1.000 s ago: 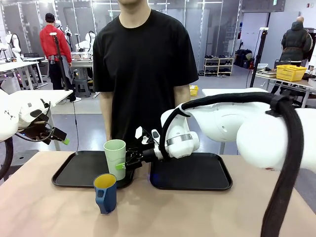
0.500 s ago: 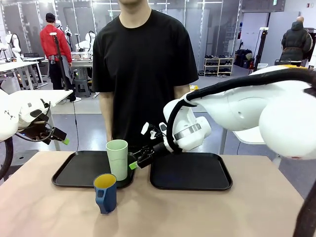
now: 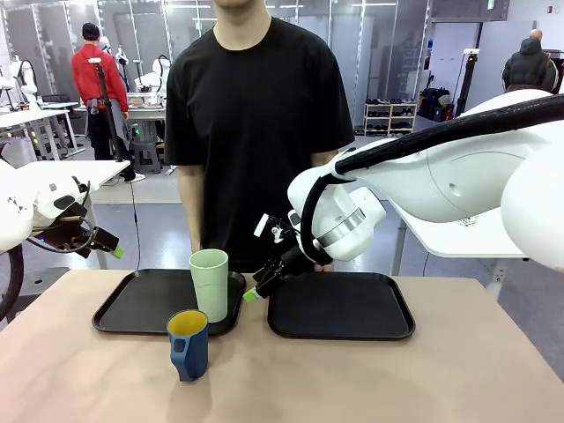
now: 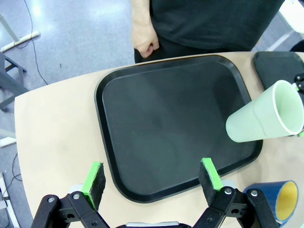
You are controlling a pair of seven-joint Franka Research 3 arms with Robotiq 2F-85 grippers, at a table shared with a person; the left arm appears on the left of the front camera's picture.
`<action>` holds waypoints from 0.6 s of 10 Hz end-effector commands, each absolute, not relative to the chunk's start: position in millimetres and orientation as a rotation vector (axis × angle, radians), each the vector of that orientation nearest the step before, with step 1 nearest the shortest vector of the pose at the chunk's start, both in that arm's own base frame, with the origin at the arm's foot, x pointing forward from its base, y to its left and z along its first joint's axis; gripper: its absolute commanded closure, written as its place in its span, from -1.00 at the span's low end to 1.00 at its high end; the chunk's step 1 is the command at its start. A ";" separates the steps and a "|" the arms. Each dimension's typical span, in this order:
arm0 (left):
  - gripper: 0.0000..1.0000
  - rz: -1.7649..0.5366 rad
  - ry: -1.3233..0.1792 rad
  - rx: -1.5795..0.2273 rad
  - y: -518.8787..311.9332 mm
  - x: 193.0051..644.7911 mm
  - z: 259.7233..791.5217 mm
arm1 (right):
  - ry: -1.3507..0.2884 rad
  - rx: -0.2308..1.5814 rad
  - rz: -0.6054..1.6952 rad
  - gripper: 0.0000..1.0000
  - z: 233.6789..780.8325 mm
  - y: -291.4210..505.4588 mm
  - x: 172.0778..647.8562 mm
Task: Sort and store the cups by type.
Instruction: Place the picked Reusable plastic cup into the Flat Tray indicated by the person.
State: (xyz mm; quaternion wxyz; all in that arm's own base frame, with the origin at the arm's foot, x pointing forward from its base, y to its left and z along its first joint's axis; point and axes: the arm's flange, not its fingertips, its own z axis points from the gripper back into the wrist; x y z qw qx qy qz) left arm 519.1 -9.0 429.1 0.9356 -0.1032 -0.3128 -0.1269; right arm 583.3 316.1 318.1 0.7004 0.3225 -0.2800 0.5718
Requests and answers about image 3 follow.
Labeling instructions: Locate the thin black hanging cable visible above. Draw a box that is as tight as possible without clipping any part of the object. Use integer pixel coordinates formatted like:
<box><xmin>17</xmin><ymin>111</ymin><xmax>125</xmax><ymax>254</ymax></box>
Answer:
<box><xmin>129</xmin><ymin>175</ymin><xmax>140</xmax><ymax>271</ymax></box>

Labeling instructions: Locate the black stand with white top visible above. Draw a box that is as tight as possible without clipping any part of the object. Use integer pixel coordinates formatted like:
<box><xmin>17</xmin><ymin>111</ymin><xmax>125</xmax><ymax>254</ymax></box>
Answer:
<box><xmin>456</xmin><ymin>48</ymin><xmax>482</xmax><ymax>118</ymax></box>

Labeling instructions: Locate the grey step stool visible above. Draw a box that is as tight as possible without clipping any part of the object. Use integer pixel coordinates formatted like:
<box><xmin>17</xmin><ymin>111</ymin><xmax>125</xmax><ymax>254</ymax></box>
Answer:
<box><xmin>131</xmin><ymin>139</ymin><xmax>162</xmax><ymax>174</ymax></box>

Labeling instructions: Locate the person in black t-shirt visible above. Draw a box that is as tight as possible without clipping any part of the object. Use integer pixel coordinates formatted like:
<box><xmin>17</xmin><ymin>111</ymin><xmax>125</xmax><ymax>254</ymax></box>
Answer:
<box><xmin>165</xmin><ymin>0</ymin><xmax>356</xmax><ymax>274</ymax></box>

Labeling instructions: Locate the black tripod stand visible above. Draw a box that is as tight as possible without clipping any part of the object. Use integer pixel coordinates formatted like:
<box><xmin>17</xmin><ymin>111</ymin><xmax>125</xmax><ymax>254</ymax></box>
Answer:
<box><xmin>87</xmin><ymin>56</ymin><xmax>130</xmax><ymax>165</ymax></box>

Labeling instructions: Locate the black plastic serving tray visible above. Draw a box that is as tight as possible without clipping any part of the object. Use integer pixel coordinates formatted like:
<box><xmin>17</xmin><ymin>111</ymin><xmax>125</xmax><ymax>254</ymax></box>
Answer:
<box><xmin>267</xmin><ymin>271</ymin><xmax>417</xmax><ymax>342</ymax></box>
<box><xmin>92</xmin><ymin>268</ymin><xmax>247</xmax><ymax>338</ymax></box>

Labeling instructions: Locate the white background desk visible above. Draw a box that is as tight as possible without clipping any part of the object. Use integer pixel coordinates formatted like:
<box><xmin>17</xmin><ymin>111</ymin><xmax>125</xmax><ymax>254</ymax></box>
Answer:
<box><xmin>0</xmin><ymin>108</ymin><xmax>74</xmax><ymax>162</ymax></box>

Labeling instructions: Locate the tall pale green cup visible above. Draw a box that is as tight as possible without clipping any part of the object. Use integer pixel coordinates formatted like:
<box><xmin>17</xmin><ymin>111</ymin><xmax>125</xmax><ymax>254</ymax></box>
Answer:
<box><xmin>189</xmin><ymin>249</ymin><xmax>230</xmax><ymax>324</ymax></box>

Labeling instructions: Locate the pile of dark bags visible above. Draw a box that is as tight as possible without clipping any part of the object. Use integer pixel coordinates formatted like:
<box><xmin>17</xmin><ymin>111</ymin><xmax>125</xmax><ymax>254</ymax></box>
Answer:
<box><xmin>418</xmin><ymin>86</ymin><xmax>456</xmax><ymax>124</ymax></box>

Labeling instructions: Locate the dark blue cup yellow inside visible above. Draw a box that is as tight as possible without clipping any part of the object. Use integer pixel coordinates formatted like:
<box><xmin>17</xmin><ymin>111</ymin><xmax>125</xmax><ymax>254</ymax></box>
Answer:
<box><xmin>166</xmin><ymin>309</ymin><xmax>210</xmax><ymax>383</ymax></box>

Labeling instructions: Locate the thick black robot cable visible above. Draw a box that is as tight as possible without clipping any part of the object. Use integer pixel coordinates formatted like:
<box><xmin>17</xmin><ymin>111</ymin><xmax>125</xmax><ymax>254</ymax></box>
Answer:
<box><xmin>0</xmin><ymin>241</ymin><xmax>25</xmax><ymax>325</ymax></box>

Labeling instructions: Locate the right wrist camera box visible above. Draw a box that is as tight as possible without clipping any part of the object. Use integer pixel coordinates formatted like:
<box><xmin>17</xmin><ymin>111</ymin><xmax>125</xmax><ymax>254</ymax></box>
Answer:
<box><xmin>254</xmin><ymin>212</ymin><xmax>297</xmax><ymax>245</ymax></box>

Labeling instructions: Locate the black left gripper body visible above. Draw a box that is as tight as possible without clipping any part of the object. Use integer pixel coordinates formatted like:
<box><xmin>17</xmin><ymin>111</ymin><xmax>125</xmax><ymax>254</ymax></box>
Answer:
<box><xmin>26</xmin><ymin>214</ymin><xmax>121</xmax><ymax>260</ymax></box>

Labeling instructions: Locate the black cable sleeve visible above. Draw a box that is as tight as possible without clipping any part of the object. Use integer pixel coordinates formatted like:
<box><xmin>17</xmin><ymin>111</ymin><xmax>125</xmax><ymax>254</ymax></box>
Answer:
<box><xmin>299</xmin><ymin>93</ymin><xmax>564</xmax><ymax>266</ymax></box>

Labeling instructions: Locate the white shoe rack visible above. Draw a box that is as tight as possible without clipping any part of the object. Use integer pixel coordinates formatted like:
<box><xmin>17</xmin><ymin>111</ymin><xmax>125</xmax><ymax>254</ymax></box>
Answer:
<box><xmin>363</xmin><ymin>99</ymin><xmax>419</xmax><ymax>137</ymax></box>

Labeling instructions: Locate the person in red jacket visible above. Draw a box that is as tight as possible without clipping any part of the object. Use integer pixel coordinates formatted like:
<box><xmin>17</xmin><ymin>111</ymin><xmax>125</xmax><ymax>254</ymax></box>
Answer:
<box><xmin>70</xmin><ymin>21</ymin><xmax>130</xmax><ymax>162</ymax></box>

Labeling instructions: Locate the person in dark puffer jacket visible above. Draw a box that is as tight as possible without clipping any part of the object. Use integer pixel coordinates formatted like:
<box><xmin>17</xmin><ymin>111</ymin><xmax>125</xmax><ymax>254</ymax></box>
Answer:
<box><xmin>501</xmin><ymin>29</ymin><xmax>560</xmax><ymax>95</ymax></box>

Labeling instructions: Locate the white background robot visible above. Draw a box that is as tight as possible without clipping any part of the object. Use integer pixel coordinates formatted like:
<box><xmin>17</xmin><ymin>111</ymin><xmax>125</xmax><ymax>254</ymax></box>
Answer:
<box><xmin>134</xmin><ymin>54</ymin><xmax>173</xmax><ymax>96</ymax></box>
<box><xmin>8</xmin><ymin>55</ymin><xmax>41</xmax><ymax>112</ymax></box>

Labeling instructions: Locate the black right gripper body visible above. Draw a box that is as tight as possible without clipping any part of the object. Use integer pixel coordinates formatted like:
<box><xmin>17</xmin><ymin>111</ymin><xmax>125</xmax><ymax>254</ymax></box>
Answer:
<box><xmin>277</xmin><ymin>245</ymin><xmax>334</xmax><ymax>279</ymax></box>

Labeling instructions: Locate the white table with white legs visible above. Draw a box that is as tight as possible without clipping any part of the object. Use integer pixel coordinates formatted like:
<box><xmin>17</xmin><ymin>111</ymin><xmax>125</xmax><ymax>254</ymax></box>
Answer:
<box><xmin>386</xmin><ymin>193</ymin><xmax>530</xmax><ymax>301</ymax></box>

